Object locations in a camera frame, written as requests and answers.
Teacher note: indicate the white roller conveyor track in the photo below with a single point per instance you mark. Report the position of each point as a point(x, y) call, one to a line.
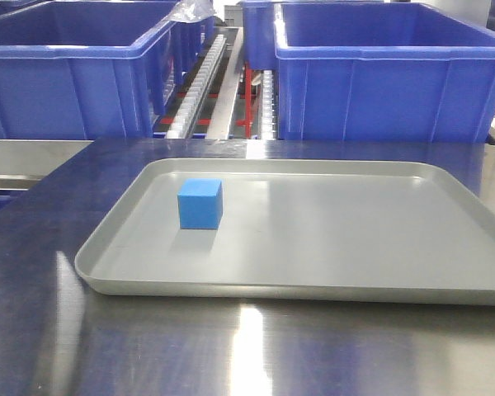
point(188, 113)

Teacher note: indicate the clear plastic sheet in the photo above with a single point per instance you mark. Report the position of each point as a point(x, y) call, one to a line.
point(191, 11)

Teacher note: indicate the large blue bin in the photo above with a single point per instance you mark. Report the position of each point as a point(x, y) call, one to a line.
point(81, 70)
point(364, 71)

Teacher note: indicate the large blue bin right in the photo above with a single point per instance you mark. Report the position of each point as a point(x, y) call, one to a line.
point(364, 71)

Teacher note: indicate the grey metal tray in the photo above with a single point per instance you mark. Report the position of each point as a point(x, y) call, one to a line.
point(299, 229)

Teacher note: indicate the white roller track right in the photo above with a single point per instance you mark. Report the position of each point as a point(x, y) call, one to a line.
point(268, 117)

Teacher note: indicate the large blue bin left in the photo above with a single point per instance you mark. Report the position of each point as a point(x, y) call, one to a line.
point(81, 70)

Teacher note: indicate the blue foam cube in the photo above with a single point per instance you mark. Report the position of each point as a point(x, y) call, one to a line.
point(200, 203)

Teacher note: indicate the steel shelf front rail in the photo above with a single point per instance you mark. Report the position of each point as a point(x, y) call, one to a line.
point(24, 162)

